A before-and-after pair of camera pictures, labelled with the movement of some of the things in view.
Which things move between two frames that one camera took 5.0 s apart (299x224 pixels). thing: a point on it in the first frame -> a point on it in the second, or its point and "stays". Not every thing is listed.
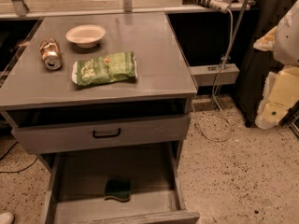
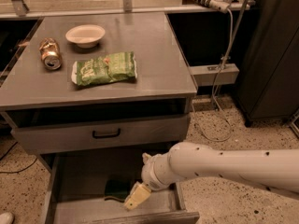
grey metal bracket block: (215, 75) stays
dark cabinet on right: (255, 65) stays
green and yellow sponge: (118, 189) stays
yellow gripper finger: (280, 95) -> (138, 194)
